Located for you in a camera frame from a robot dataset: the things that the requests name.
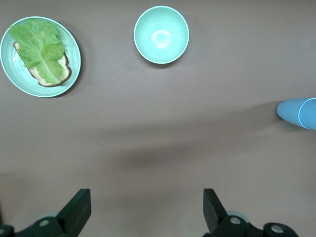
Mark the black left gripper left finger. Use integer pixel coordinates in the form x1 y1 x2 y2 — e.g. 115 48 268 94
0 189 92 237

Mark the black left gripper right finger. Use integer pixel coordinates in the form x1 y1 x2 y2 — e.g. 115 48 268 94
203 189 301 237

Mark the blue cup holding white paper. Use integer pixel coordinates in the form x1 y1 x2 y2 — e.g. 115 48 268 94
276 97 316 130

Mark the toasted bread slice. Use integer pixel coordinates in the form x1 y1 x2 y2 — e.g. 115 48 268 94
12 41 73 87

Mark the mint green ribbed plate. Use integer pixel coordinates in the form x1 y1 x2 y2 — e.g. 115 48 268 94
0 16 81 98

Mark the green lettuce leaf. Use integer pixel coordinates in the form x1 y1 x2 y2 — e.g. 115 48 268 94
9 19 65 84

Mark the mint green bowl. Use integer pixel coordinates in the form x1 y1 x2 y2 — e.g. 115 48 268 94
133 5 190 65

